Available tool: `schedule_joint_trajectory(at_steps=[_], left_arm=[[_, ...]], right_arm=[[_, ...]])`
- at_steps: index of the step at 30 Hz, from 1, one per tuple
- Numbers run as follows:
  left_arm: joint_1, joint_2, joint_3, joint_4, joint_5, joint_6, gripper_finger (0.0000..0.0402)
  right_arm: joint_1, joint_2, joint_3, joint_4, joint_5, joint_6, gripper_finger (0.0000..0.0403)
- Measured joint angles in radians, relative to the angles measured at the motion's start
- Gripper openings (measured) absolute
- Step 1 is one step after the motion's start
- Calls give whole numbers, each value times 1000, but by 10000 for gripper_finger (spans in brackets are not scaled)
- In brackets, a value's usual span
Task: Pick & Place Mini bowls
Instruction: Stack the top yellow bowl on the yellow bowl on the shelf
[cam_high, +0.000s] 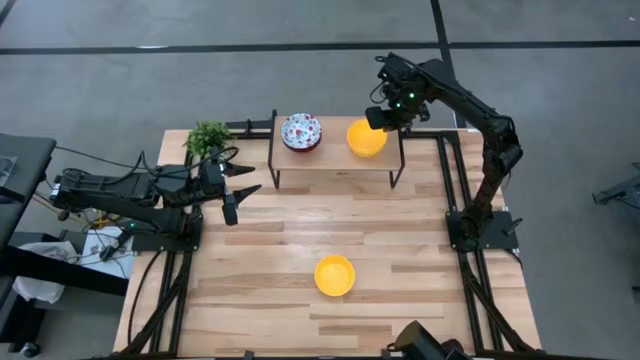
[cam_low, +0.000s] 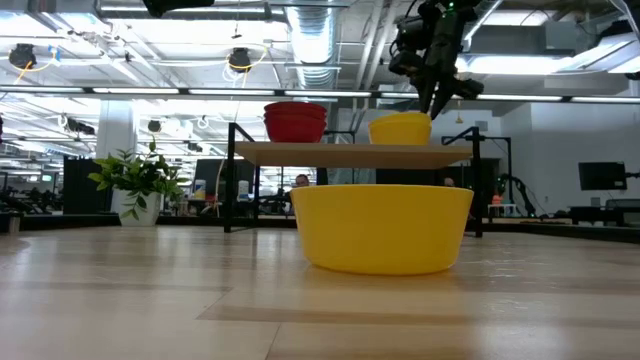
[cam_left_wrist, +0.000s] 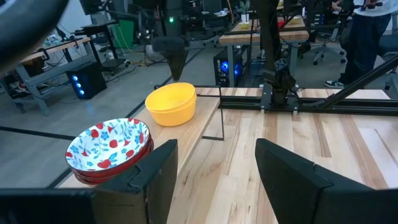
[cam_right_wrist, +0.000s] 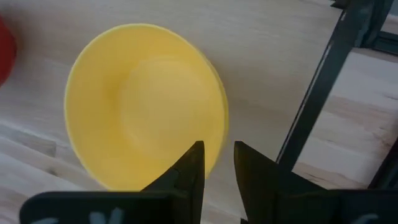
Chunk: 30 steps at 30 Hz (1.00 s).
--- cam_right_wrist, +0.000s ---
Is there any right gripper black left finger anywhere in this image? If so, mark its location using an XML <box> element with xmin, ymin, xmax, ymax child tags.
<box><xmin>141</xmin><ymin>141</ymin><xmax>205</xmax><ymax>224</ymax></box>

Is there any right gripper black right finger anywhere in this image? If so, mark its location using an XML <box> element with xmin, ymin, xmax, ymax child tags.
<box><xmin>234</xmin><ymin>141</ymin><xmax>324</xmax><ymax>224</ymax></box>

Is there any yellow plastic bowl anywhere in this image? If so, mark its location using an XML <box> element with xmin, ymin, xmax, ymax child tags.
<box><xmin>63</xmin><ymin>23</ymin><xmax>226</xmax><ymax>192</ymax></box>
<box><xmin>198</xmin><ymin>49</ymin><xmax>230</xmax><ymax>175</ymax></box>

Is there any red bowl with floral interior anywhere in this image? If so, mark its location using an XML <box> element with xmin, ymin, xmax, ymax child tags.
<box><xmin>0</xmin><ymin>15</ymin><xmax>18</xmax><ymax>88</ymax></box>

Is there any wooden shelf with black legs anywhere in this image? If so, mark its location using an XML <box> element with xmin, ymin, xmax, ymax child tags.
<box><xmin>0</xmin><ymin>0</ymin><xmax>396</xmax><ymax>224</ymax></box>

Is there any black aluminium table frame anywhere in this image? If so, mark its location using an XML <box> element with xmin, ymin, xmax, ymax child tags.
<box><xmin>329</xmin><ymin>0</ymin><xmax>398</xmax><ymax>190</ymax></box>

